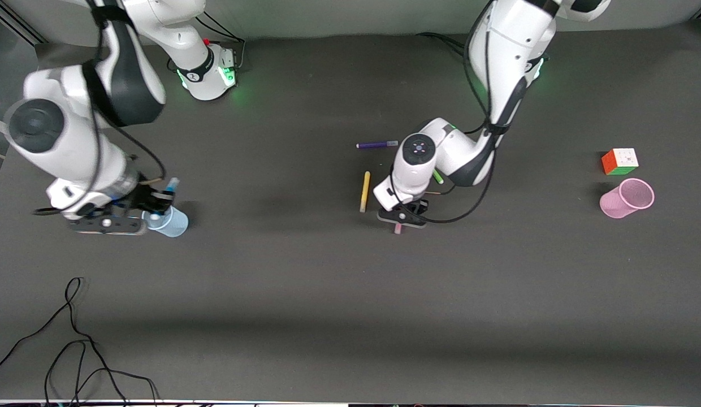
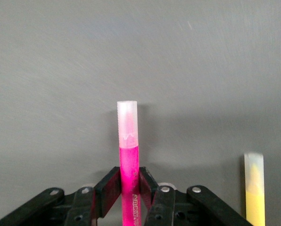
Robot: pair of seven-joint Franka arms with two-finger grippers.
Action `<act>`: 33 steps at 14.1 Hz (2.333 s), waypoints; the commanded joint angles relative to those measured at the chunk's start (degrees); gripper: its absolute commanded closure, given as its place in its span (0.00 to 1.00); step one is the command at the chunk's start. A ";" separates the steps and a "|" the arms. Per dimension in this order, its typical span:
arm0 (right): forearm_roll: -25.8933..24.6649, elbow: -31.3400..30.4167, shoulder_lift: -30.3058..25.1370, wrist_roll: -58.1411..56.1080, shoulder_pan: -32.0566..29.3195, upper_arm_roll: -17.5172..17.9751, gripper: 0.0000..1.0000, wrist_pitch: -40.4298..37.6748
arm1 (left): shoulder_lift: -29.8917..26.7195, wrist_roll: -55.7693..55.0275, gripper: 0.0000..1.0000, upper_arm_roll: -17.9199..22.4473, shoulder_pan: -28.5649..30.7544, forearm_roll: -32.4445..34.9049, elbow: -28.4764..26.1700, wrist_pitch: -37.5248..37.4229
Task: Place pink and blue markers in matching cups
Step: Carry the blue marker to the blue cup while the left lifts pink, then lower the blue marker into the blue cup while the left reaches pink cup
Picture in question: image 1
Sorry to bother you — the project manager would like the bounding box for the blue marker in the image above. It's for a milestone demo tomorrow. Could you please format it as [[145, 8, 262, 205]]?
[[158, 177, 180, 218]]

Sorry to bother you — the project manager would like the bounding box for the translucent blue plastic cup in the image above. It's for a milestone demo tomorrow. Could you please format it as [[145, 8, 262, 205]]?
[[144, 205, 189, 238]]

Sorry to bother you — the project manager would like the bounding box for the colourful puzzle cube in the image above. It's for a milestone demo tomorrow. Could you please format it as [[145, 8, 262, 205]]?
[[602, 148, 639, 176]]

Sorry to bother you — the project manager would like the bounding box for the translucent pink plastic cup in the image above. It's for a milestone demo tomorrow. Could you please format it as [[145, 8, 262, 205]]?
[[600, 177, 655, 219]]

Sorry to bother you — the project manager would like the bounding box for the long looped black cable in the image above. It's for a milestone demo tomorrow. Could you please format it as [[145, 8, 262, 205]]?
[[0, 276, 128, 405]]

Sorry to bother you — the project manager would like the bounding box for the black left arm base cable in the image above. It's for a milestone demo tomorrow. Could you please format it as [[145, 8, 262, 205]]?
[[416, 32, 470, 57]]

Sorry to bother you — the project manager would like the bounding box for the black arm base cable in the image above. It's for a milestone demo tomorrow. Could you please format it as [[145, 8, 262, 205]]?
[[416, 32, 470, 57], [195, 10, 247, 72]]

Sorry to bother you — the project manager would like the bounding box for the short curved black cable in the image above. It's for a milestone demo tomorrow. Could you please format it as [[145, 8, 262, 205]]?
[[44, 339, 161, 405]]

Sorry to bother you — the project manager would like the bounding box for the black right arm base cable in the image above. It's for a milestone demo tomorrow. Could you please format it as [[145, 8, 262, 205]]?
[[195, 10, 247, 72]]

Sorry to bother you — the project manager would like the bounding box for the grey metal frame rail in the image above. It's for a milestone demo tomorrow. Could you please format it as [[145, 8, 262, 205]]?
[[0, 0, 47, 46]]

